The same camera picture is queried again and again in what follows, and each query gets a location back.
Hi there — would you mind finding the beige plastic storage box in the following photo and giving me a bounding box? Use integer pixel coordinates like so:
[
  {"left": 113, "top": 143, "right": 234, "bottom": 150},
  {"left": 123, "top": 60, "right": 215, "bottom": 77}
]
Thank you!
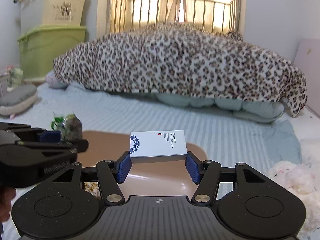
[{"left": 14, "top": 0, "right": 85, "bottom": 35}]

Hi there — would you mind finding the leopard print blanket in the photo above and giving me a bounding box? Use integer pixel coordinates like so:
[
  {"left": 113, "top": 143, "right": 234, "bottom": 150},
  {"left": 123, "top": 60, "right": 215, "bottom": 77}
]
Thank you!
[{"left": 53, "top": 23, "right": 308, "bottom": 116}]

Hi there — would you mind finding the yellow floral hair scrunchie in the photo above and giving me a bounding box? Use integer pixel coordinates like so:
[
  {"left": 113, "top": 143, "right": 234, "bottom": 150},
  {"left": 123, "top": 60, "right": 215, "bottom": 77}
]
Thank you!
[{"left": 84, "top": 181, "right": 100, "bottom": 199}]

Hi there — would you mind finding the green plastic storage box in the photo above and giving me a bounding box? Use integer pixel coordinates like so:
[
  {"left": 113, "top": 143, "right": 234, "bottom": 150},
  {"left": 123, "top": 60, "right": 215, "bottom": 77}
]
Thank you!
[{"left": 17, "top": 25, "right": 86, "bottom": 83}]

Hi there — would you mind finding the pink pillow corner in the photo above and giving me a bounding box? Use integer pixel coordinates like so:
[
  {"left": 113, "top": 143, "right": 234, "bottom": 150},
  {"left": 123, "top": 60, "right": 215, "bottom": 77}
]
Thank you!
[{"left": 45, "top": 70, "right": 68, "bottom": 89}]

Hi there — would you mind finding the person's left hand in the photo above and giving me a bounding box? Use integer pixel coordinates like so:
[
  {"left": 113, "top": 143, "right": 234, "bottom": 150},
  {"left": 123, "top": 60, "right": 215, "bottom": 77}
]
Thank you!
[{"left": 0, "top": 188, "right": 16, "bottom": 223}]

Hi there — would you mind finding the white fluffy plush toy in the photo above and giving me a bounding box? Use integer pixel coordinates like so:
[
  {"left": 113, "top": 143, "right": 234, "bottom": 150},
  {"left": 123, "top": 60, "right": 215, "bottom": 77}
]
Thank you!
[{"left": 266, "top": 138, "right": 320, "bottom": 240}]

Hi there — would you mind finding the pink headboard panel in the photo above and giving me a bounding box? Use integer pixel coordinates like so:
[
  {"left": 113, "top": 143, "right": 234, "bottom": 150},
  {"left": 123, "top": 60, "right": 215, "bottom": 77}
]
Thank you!
[{"left": 294, "top": 38, "right": 320, "bottom": 116}]

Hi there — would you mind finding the green patterned snack packet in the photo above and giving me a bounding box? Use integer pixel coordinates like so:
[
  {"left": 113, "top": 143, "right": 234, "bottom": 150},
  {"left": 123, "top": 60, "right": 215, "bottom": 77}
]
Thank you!
[{"left": 50, "top": 113, "right": 82, "bottom": 141}]

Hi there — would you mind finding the beige plastic storage bin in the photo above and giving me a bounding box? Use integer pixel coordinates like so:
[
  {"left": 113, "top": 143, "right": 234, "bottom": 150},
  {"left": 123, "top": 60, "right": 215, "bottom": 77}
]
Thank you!
[{"left": 78, "top": 131, "right": 197, "bottom": 199}]

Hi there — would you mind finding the grey beige plush cushion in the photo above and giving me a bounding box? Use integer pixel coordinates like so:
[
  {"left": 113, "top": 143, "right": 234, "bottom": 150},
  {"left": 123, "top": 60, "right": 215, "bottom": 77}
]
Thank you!
[{"left": 0, "top": 84, "right": 38, "bottom": 116}]

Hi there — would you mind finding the light green quilted comforter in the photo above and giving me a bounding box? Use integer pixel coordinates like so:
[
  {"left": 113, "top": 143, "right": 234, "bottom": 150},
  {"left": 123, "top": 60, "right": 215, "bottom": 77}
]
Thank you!
[{"left": 110, "top": 92, "right": 285, "bottom": 124}]

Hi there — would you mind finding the yellow curtain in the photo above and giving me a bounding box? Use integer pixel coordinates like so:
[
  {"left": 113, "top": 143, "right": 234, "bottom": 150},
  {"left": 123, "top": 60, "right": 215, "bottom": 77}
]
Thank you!
[{"left": 106, "top": 0, "right": 241, "bottom": 34}]

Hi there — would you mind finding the blue striped bed sheet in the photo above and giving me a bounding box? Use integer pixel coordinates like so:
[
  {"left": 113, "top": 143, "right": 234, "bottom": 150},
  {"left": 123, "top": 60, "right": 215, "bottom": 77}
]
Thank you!
[{"left": 14, "top": 83, "right": 302, "bottom": 172}]

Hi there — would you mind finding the small decorated bottle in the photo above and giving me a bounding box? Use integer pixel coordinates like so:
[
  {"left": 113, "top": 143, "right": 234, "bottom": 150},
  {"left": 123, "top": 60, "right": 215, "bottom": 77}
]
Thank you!
[{"left": 7, "top": 66, "right": 23, "bottom": 92}]

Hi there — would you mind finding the wooden bed rail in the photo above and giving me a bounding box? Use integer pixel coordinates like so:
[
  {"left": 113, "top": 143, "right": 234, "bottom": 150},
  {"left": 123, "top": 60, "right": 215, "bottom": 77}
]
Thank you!
[{"left": 105, "top": 0, "right": 241, "bottom": 34}]

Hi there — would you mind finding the white blue card box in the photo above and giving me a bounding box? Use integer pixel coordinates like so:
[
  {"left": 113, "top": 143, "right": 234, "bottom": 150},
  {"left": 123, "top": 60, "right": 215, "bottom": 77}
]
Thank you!
[{"left": 130, "top": 130, "right": 187, "bottom": 159}]

